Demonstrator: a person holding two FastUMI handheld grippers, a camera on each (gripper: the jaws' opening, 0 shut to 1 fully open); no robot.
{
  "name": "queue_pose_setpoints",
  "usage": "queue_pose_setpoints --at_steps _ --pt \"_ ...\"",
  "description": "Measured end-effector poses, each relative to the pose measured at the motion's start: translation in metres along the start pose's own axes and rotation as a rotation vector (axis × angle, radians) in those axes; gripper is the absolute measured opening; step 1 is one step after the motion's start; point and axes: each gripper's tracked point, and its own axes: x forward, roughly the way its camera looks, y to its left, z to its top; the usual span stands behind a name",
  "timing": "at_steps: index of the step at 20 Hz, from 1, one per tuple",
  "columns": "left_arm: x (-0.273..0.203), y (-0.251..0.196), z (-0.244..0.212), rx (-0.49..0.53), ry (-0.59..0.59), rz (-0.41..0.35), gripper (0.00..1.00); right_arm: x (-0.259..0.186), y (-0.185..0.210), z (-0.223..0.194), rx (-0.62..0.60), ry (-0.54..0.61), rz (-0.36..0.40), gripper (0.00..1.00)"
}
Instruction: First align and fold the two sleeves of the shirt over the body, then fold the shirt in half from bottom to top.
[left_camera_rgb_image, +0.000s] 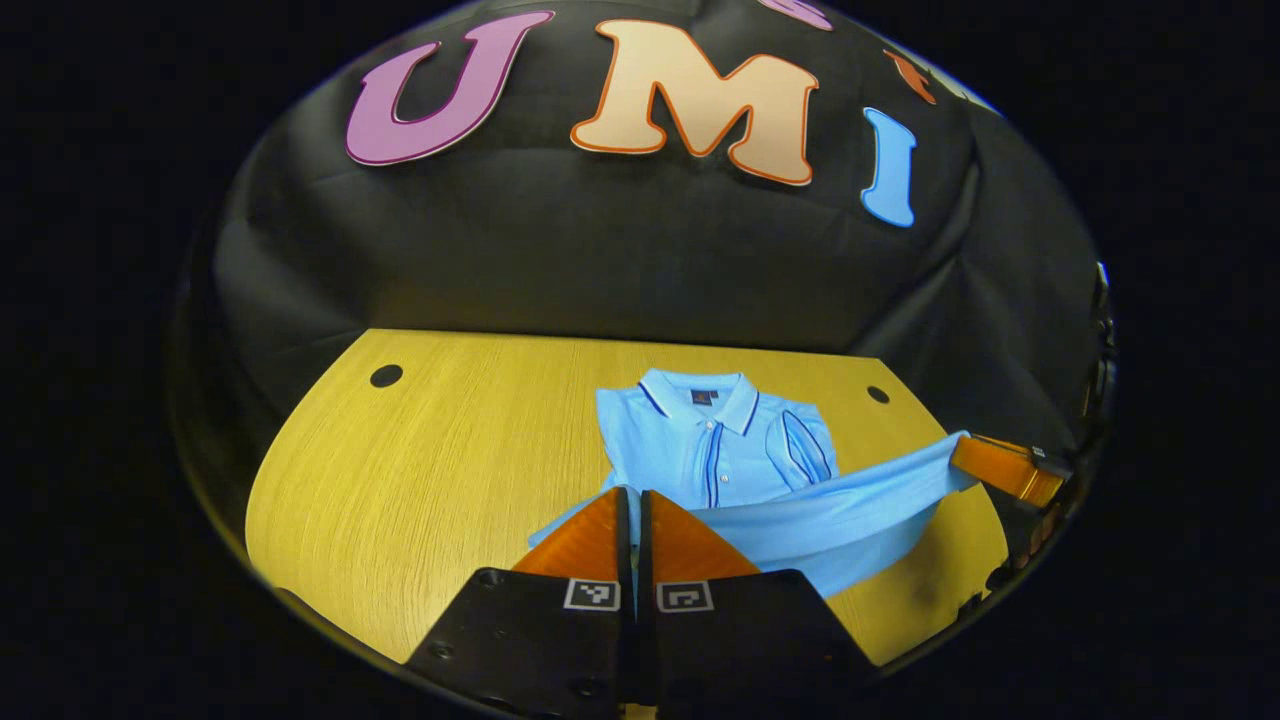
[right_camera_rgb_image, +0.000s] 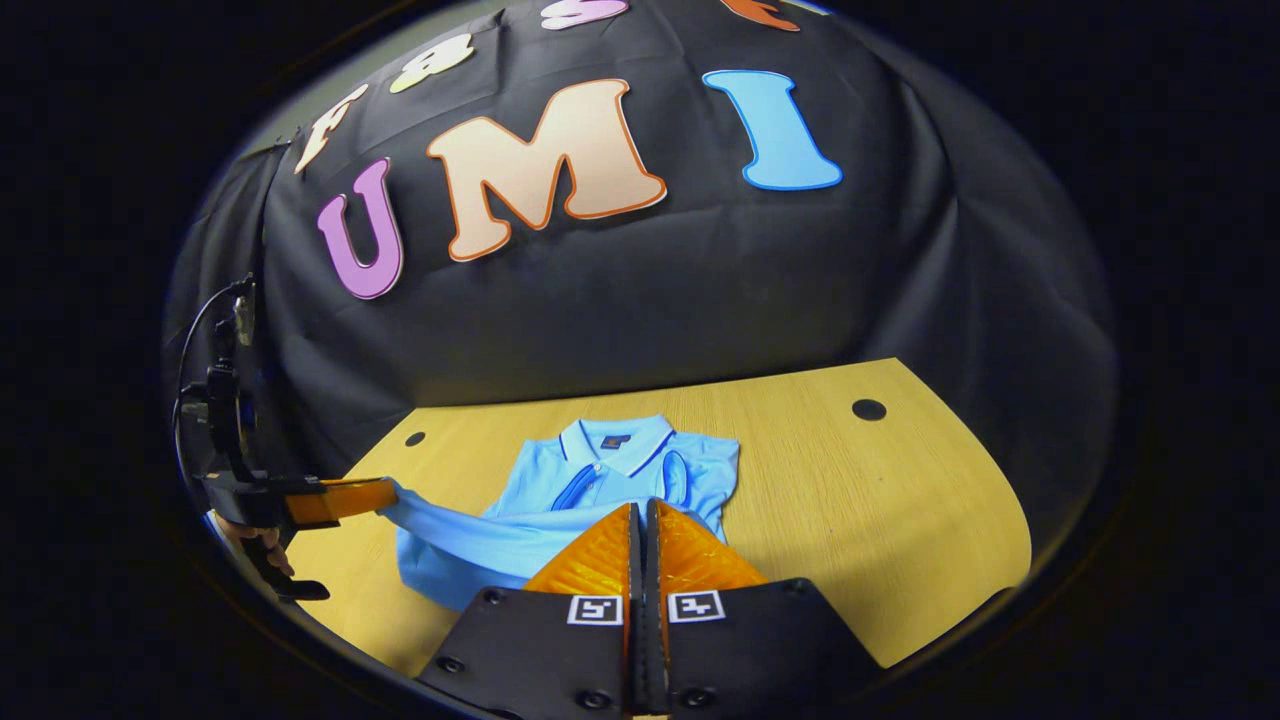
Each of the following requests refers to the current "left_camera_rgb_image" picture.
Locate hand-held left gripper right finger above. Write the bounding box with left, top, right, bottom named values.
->
left=637, top=489, right=881, bottom=716

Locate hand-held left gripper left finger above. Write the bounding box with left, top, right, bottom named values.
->
left=405, top=486, right=638, bottom=720

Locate light blue polo T-shirt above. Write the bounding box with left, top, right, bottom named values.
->
left=527, top=368, right=979, bottom=601

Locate black backdrop cloth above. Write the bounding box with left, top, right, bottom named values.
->
left=170, top=0, right=1113, bottom=521

